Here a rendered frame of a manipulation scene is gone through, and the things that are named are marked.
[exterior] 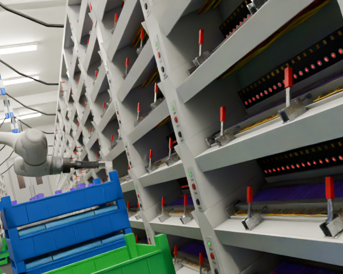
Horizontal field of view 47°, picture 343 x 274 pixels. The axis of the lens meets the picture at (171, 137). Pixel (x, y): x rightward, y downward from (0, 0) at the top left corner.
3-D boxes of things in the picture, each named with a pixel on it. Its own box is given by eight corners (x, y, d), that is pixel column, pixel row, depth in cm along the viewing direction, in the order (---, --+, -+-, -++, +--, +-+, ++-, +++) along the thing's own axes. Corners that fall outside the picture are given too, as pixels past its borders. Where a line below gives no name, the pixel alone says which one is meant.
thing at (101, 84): (108, 68, 185) (93, 43, 186) (93, 102, 242) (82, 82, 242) (144, 51, 193) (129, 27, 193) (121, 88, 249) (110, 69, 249)
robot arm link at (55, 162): (49, 174, 180) (62, 174, 182) (49, 154, 182) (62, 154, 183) (49, 175, 189) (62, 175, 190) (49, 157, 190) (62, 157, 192)
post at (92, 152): (114, 262, 297) (62, 44, 315) (112, 261, 305) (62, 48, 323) (139, 254, 303) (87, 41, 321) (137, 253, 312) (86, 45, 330)
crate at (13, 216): (8, 229, 94) (1, 197, 95) (4, 229, 112) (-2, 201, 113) (123, 198, 108) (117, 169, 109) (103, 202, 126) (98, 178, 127)
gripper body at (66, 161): (61, 174, 190) (81, 173, 193) (62, 172, 182) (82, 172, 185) (61, 158, 192) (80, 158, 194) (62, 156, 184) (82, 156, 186)
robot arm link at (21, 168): (48, 181, 186) (49, 166, 176) (13, 181, 181) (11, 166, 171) (49, 162, 192) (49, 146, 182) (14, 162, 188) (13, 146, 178)
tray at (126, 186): (138, 188, 180) (127, 170, 180) (116, 194, 236) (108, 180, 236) (173, 166, 186) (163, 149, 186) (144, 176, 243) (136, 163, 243)
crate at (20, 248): (15, 262, 93) (8, 229, 94) (9, 257, 111) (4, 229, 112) (130, 226, 107) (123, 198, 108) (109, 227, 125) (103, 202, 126)
